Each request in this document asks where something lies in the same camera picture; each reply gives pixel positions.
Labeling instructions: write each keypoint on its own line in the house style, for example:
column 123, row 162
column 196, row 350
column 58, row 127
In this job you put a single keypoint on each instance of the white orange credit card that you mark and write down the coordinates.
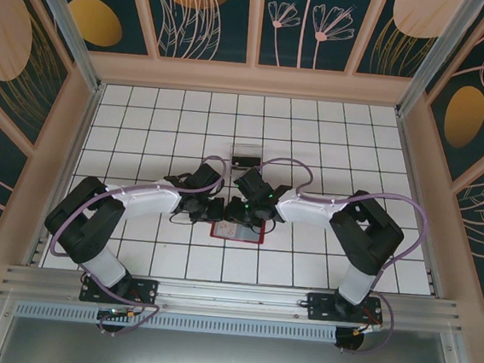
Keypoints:
column 225, row 230

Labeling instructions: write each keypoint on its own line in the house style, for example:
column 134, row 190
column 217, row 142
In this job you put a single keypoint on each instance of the red card holder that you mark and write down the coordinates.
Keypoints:
column 247, row 235

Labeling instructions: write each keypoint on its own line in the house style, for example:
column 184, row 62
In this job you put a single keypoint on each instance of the dark credit card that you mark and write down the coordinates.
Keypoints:
column 245, row 161

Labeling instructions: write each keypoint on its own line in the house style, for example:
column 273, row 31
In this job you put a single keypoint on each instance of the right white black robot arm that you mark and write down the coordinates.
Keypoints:
column 308, row 209

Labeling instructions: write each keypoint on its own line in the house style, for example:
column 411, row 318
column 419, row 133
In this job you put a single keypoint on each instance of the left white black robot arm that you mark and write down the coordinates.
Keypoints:
column 150, row 200

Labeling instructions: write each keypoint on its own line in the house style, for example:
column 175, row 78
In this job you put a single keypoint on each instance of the grey metal sheet panel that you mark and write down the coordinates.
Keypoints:
column 225, row 360

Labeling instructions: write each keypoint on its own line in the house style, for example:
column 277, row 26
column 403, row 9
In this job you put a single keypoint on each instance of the aluminium mounting rail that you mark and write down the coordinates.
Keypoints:
column 235, row 294

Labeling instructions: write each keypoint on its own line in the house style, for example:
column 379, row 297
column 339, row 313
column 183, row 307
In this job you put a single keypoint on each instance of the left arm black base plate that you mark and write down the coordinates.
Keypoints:
column 145, row 292

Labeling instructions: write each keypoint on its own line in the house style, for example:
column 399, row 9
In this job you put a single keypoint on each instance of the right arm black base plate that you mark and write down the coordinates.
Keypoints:
column 319, row 309

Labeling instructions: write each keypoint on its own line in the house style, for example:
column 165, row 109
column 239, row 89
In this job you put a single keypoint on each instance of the aluminium corner post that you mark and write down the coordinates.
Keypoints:
column 443, row 51
column 65, row 14

